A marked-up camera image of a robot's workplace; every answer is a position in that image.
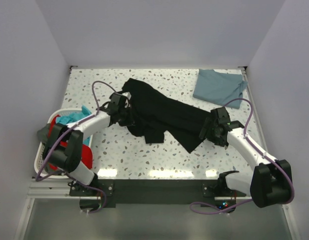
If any black t-shirt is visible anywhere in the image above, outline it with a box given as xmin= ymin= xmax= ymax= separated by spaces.
xmin=122 ymin=78 xmax=211 ymax=153

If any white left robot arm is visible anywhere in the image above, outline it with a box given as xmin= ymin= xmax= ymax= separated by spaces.
xmin=35 ymin=92 xmax=134 ymax=188

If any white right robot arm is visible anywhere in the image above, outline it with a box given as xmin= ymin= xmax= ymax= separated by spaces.
xmin=199 ymin=107 xmax=295 ymax=208

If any folded grey-blue t-shirt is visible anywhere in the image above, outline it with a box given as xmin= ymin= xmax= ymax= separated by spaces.
xmin=193 ymin=69 xmax=248 ymax=109

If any turquoise t-shirt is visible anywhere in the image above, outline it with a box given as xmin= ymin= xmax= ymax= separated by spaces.
xmin=55 ymin=105 xmax=93 ymax=147

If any red t-shirt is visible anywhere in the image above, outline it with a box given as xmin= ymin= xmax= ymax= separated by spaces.
xmin=47 ymin=114 xmax=93 ymax=171

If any dark grey t-shirt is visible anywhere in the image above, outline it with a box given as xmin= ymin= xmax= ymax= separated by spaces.
xmin=36 ymin=123 xmax=51 ymax=145

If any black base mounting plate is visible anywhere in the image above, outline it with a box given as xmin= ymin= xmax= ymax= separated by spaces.
xmin=68 ymin=179 xmax=245 ymax=210

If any white laundry basket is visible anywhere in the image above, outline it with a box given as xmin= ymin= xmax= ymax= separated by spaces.
xmin=34 ymin=108 xmax=93 ymax=173

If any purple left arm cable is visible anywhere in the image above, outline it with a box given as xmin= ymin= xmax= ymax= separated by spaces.
xmin=35 ymin=80 xmax=122 ymax=214

